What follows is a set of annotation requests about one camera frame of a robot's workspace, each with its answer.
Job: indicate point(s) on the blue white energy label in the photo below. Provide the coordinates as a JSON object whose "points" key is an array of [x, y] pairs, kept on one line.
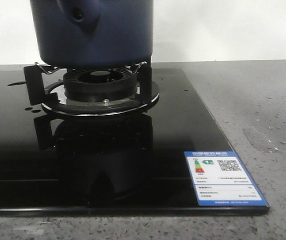
{"points": [[221, 179]]}

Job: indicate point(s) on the dark blue cooking pot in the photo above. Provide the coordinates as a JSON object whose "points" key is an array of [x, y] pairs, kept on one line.
{"points": [[82, 34]]}

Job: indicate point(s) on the black metal pot support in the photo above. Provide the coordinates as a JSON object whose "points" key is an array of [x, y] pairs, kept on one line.
{"points": [[53, 99]]}

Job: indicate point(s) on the black glass gas stove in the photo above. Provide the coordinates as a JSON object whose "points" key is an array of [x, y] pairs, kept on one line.
{"points": [[127, 165]]}

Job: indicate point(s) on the black round gas burner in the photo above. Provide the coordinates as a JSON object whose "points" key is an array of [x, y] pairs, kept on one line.
{"points": [[98, 85]]}

